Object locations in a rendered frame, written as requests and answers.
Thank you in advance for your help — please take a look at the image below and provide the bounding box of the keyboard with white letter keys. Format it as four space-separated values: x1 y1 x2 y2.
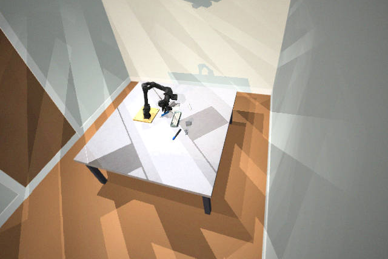
170 111 181 127

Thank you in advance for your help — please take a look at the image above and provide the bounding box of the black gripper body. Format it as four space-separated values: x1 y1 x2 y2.
163 99 172 110

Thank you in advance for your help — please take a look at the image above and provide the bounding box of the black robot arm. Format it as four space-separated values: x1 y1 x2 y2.
141 81 178 119

